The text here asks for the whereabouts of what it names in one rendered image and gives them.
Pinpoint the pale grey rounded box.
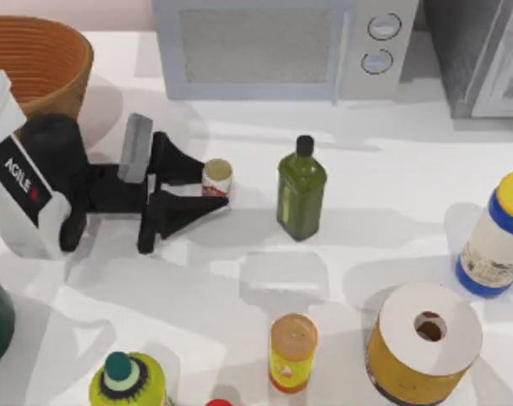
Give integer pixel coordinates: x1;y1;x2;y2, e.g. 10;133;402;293
117;112;154;185

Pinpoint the microwave knob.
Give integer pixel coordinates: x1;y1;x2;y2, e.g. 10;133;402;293
360;47;395;76
367;12;403;40

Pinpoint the yellow-green bottle with green cap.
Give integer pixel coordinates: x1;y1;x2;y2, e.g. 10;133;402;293
88;351;169;406

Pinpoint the red and white can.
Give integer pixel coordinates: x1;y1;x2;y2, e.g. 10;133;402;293
201;158;234;200

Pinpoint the orange ribbed basket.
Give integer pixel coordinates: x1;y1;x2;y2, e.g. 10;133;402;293
0;15;95;124

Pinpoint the white jar with yellow lid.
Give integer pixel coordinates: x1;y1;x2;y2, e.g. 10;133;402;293
454;170;513;299

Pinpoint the yellow and orange can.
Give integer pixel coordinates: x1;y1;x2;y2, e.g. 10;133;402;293
269;312;319;392

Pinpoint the pale microwave oven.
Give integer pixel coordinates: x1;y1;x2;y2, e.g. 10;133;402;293
151;0;420;106

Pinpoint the microwave door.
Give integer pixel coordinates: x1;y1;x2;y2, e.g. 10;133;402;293
152;0;351;105

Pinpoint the yellow paper roll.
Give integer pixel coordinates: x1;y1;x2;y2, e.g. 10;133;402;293
365;282;483;403

